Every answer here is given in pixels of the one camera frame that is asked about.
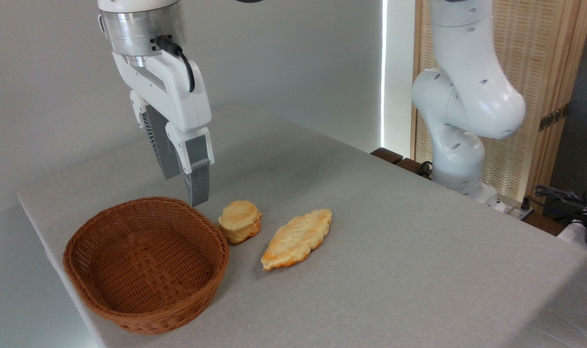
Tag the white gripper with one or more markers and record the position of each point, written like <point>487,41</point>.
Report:
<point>177,92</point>

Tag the small round bread roll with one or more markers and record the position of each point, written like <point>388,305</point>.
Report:
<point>240,220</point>

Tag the brown wicker basket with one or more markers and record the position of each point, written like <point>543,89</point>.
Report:
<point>143,290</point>

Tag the long flat bread loaf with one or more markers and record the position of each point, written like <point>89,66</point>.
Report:
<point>295,239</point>

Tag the dark wooden furniture piece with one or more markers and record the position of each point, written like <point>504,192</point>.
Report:
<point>390,155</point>

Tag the grey tablecloth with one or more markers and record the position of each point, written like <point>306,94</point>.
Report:
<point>394,251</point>

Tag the wooden slat folding screen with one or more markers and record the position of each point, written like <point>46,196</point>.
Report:
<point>544,63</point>

